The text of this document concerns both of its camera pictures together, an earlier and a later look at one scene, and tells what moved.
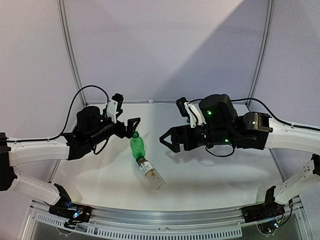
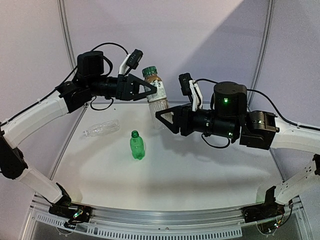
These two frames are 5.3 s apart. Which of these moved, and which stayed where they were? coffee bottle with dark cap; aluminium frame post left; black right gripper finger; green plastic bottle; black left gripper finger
Moved: coffee bottle with dark cap; black left gripper finger; black right gripper finger
Stayed: aluminium frame post left; green plastic bottle
